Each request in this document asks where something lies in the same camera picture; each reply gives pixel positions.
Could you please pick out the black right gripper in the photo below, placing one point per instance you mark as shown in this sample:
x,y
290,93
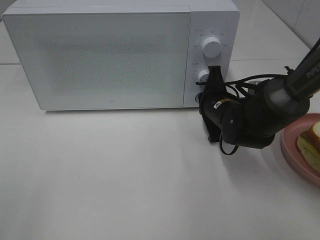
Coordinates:
x,y
214,104

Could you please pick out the round white door button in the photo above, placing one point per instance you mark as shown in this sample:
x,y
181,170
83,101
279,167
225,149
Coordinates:
x,y
198,98

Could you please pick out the pink round plate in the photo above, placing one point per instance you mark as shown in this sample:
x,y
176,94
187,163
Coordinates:
x,y
291,152

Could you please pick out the sandwich with lettuce and cheese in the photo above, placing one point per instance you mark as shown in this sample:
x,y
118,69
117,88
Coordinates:
x,y
308,143

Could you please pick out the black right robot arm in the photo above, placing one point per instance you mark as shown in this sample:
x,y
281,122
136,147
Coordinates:
x,y
249,112

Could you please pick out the lower white timer knob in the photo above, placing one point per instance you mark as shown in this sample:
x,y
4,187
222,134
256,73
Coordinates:
x,y
203,76

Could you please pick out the upper white power knob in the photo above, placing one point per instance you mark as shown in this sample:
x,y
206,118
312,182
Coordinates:
x,y
211,47

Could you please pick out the white microwave oven body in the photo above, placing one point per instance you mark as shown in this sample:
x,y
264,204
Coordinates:
x,y
207,18

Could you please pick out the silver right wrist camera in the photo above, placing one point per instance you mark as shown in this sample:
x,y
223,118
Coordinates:
x,y
254,84

